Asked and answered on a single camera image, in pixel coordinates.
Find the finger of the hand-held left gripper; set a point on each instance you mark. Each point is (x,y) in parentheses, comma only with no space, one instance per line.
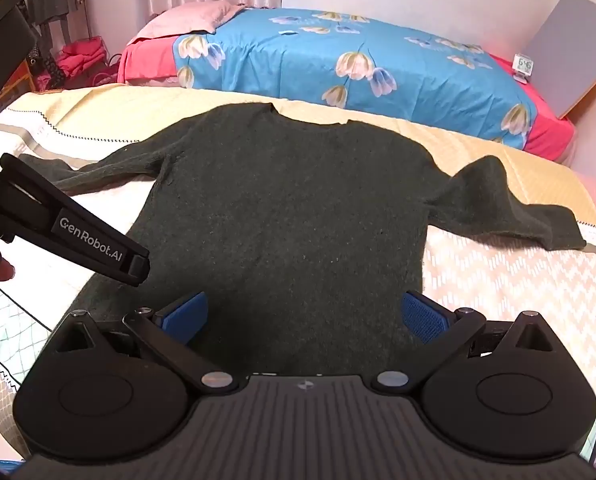
(139,269)

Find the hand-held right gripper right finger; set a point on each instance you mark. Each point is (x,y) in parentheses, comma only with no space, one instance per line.
(421,319)

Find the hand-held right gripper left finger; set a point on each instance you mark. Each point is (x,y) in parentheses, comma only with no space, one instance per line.
(187,316)

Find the dark green sweater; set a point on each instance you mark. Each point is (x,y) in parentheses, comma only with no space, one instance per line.
(278,220)

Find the pile of red clothes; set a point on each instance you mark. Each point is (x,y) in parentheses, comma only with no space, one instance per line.
(80,57)

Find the pink chevron bed sheet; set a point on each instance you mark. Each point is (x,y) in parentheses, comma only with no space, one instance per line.
(507,280)

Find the yellow quilted blanket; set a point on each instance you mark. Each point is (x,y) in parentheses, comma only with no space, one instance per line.
(103,110)

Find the black panel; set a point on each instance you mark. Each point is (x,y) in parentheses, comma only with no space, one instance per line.
(3,50)

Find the pink pillow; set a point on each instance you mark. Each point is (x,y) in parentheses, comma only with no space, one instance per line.
(188,22)

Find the blue floral bed sheet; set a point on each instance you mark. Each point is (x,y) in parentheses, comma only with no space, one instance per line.
(357,55)

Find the small digital clock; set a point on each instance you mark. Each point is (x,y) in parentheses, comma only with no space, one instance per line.
(522,66)

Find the grey door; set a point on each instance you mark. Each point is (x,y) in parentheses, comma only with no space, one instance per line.
(570,52)

